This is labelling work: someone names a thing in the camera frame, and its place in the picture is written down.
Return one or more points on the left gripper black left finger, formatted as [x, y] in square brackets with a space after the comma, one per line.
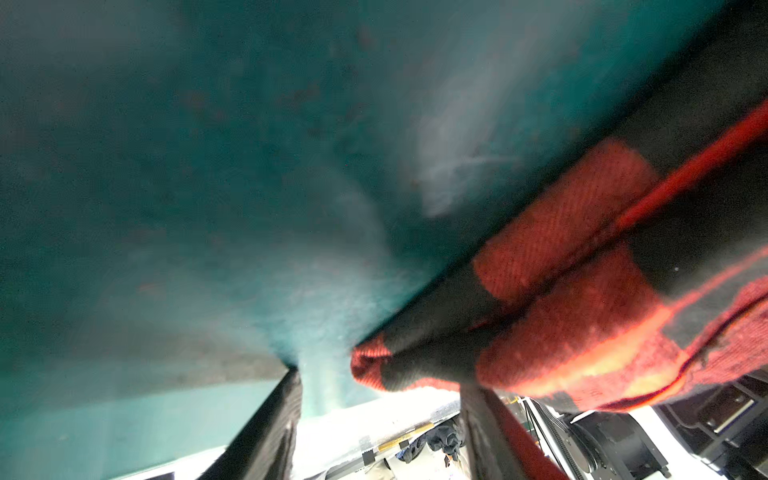
[264, 447]

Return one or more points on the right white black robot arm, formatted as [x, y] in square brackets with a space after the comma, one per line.
[719, 433]

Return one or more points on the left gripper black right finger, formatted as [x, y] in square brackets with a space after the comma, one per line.
[498, 446]

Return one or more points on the red black plaid shirt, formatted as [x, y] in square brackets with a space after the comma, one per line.
[638, 276]

